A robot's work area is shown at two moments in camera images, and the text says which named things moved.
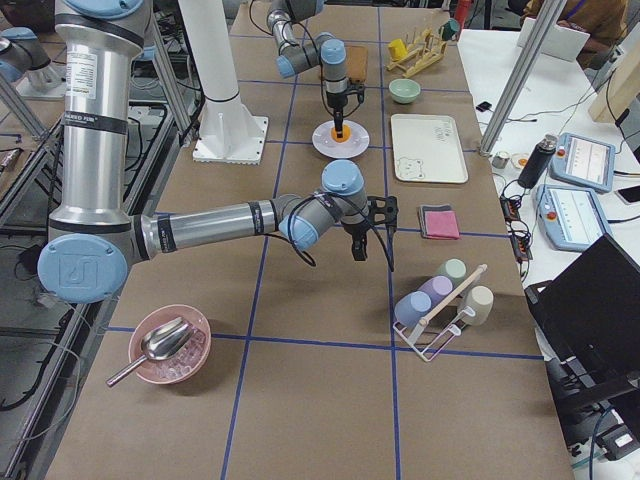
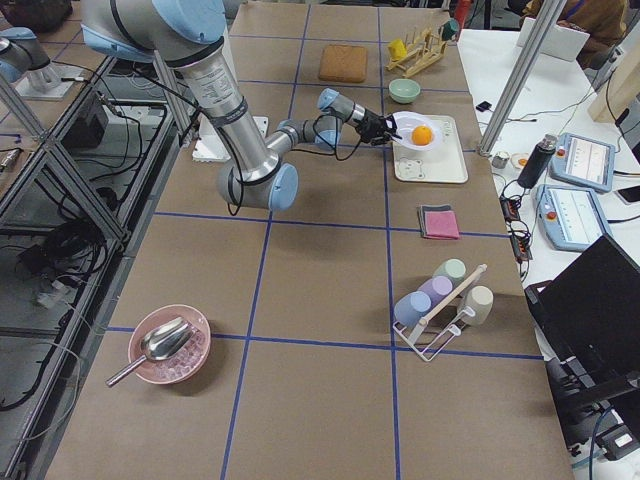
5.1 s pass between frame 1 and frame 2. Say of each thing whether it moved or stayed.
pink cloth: stayed
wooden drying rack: stayed
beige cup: stayed
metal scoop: stayed
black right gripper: moved
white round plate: moved
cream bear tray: stayed
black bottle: stayed
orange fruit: moved
